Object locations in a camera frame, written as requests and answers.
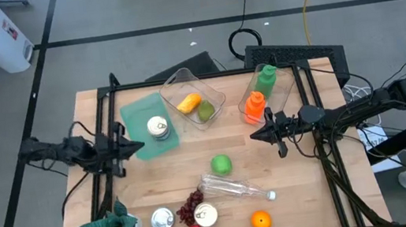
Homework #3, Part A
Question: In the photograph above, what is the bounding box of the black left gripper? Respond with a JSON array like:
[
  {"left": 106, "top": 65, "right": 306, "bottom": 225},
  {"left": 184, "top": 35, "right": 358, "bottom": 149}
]
[{"left": 91, "top": 117, "right": 149, "bottom": 180}]

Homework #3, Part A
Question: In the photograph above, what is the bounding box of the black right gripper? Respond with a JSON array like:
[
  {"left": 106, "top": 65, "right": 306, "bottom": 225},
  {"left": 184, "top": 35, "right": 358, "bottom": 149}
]
[{"left": 246, "top": 102, "right": 305, "bottom": 162}]

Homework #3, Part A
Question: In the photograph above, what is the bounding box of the orange squeeze bottle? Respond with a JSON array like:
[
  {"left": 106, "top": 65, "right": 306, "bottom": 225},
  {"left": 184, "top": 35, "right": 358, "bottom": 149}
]
[{"left": 241, "top": 89, "right": 270, "bottom": 126}]

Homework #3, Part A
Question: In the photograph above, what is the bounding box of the salmon can gold lid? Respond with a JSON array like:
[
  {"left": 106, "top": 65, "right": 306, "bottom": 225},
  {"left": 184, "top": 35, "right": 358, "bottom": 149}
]
[
  {"left": 192, "top": 200, "right": 220, "bottom": 227},
  {"left": 145, "top": 113, "right": 172, "bottom": 140}
]

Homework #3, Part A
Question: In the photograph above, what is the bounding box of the green apple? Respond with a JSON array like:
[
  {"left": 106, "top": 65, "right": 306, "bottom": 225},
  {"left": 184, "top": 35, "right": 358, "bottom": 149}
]
[{"left": 209, "top": 153, "right": 235, "bottom": 178}]

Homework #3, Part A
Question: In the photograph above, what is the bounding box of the green squeeze bottle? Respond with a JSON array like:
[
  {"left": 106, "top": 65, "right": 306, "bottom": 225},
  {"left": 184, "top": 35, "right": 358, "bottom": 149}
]
[{"left": 251, "top": 63, "right": 281, "bottom": 101}]

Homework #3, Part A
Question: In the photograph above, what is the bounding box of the clear plastic bin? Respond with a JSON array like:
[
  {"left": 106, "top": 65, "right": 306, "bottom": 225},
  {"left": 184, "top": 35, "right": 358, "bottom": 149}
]
[
  {"left": 155, "top": 61, "right": 230, "bottom": 137},
  {"left": 232, "top": 59, "right": 302, "bottom": 128}
]

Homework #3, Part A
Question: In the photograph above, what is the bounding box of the clear water bottle white cap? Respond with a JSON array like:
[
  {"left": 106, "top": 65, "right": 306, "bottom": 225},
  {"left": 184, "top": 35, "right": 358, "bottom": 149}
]
[{"left": 196, "top": 164, "right": 278, "bottom": 211}]

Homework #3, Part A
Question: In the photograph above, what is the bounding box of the green pear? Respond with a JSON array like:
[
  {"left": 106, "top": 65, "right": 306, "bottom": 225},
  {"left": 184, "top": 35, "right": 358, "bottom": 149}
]
[{"left": 196, "top": 98, "right": 218, "bottom": 124}]

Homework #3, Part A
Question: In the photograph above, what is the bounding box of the yellow mango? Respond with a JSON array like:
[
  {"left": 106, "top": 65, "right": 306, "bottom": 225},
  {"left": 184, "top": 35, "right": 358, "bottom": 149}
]
[{"left": 175, "top": 91, "right": 204, "bottom": 116}]

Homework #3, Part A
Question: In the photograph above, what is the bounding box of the teal plastic tray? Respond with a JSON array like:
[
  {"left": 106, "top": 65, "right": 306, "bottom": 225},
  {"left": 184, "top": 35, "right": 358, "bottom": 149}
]
[{"left": 117, "top": 89, "right": 183, "bottom": 164}]

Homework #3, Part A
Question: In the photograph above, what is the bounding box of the clear plastic container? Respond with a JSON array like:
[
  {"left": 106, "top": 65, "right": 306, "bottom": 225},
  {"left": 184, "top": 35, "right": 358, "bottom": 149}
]
[{"left": 39, "top": 36, "right": 393, "bottom": 227}]

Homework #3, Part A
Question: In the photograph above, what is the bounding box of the dark red grape bunch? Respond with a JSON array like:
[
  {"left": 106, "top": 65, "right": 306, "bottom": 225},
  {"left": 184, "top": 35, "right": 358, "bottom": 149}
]
[{"left": 173, "top": 188, "right": 208, "bottom": 227}]

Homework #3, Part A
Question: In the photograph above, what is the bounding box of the orange fruit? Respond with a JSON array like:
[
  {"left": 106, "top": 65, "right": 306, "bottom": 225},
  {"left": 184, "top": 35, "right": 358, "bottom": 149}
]
[{"left": 248, "top": 208, "right": 274, "bottom": 227}]

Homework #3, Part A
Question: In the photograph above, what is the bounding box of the black perforated computer case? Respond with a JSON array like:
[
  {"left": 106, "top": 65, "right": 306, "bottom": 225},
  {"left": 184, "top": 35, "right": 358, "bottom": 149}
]
[{"left": 241, "top": 32, "right": 351, "bottom": 100}]

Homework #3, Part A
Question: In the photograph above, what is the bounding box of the black slanted panel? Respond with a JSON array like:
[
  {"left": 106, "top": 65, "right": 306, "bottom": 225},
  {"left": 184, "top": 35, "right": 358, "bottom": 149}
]
[{"left": 142, "top": 50, "right": 221, "bottom": 84}]

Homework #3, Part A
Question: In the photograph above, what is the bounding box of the white printed paper label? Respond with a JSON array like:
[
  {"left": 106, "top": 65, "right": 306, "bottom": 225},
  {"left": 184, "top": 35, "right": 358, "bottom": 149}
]
[{"left": 356, "top": 123, "right": 390, "bottom": 153}]

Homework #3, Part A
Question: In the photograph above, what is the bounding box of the black desk bar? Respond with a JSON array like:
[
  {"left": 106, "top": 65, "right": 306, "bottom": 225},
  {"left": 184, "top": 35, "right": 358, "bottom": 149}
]
[{"left": 363, "top": 116, "right": 406, "bottom": 166}]

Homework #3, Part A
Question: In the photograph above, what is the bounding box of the gray metal stand foot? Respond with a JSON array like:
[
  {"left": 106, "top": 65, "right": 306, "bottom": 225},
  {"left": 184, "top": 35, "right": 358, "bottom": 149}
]
[{"left": 0, "top": 0, "right": 32, "bottom": 10}]

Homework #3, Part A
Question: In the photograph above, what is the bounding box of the white cable bundle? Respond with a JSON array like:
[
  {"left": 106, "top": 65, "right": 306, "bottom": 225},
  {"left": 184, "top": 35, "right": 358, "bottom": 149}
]
[{"left": 341, "top": 80, "right": 384, "bottom": 130}]

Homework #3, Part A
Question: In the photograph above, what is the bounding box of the black coiled cable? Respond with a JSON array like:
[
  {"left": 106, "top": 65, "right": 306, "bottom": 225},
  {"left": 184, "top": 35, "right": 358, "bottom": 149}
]
[{"left": 222, "top": 0, "right": 266, "bottom": 63}]

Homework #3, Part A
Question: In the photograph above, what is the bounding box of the long yellow cable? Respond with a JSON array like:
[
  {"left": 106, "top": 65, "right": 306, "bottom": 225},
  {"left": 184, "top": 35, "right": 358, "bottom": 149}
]
[{"left": 300, "top": 0, "right": 332, "bottom": 47}]

